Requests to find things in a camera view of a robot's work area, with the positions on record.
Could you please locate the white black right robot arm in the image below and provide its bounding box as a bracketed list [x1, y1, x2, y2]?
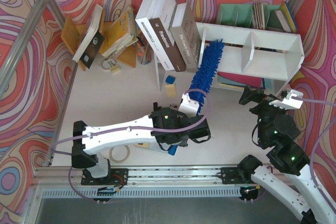
[237, 86, 335, 223]

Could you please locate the yellow sticky note pad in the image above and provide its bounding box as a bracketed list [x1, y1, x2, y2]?
[165, 84, 176, 98]

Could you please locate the black detached clip part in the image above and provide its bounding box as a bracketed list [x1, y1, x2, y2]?
[153, 102, 161, 111]

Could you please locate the wooden coasters stack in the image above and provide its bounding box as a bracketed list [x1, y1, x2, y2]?
[253, 2, 266, 30]

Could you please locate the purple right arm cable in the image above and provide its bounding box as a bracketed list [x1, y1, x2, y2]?
[293, 97, 336, 193]

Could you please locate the blue eraser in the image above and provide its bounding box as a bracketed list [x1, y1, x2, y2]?
[165, 75, 176, 84]

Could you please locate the brown Fredonia book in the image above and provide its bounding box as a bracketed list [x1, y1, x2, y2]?
[150, 0, 186, 72]

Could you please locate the white wooden bookshelf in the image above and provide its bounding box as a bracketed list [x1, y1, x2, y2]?
[197, 23, 305, 95]

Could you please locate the blue yellow book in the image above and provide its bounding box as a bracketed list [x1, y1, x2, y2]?
[275, 2, 298, 34]

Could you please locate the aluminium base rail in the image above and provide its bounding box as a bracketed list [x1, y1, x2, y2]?
[31, 165, 320, 198]

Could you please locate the green desk organizer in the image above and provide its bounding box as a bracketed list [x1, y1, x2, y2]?
[216, 3, 286, 33]

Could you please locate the blue microfiber duster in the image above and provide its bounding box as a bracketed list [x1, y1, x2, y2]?
[167, 38, 225, 156]

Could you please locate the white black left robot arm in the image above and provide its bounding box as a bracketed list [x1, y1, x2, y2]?
[71, 107, 211, 179]

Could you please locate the clear pencil cup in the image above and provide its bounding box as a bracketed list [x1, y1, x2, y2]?
[135, 35, 153, 65]

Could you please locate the white Mademoiselle book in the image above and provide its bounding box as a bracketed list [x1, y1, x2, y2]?
[135, 0, 174, 70]

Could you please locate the yellow worn book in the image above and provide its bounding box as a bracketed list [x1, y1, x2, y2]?
[101, 6, 138, 60]

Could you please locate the magenta paper sheet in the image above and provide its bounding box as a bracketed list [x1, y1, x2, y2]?
[217, 72, 265, 89]

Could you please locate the black white paperback book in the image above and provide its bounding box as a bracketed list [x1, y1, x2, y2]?
[72, 4, 104, 69]

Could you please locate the beige Lonely Ones book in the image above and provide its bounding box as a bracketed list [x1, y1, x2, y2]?
[170, 3, 202, 72]

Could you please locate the white black stapler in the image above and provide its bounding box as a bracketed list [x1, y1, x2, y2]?
[169, 104, 179, 110]

